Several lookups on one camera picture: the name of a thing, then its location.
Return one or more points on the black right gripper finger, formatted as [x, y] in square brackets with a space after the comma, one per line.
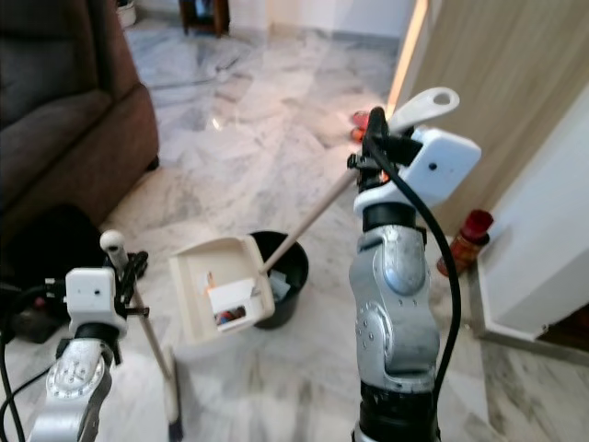
[375, 127]

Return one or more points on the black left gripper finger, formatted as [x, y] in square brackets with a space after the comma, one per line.
[134, 273]

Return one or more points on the white box with picture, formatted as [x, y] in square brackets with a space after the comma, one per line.
[230, 299]

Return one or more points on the beige broom with purple bristles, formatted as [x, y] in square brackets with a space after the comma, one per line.
[173, 405]

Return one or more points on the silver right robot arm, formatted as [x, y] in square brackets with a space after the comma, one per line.
[396, 304]

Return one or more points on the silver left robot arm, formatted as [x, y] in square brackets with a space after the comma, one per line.
[69, 396]

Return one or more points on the red and orange toy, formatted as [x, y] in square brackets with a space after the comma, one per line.
[359, 127]

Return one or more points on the red bottle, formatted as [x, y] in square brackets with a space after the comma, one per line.
[469, 235]

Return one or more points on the black open waste bin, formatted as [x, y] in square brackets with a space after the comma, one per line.
[293, 272]

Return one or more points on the light wooden door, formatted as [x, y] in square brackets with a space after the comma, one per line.
[506, 55]

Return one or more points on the white cabinet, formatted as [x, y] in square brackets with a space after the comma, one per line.
[543, 239]

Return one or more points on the dark brown sofa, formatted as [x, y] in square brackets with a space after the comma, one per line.
[55, 101]

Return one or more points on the dark wooden stool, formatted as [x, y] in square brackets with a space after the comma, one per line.
[202, 11]

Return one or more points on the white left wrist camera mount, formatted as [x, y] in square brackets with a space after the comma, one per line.
[92, 296]

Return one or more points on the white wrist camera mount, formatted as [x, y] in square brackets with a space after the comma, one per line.
[446, 161]
[92, 296]

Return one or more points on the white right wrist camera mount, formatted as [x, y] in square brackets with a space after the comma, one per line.
[446, 161]

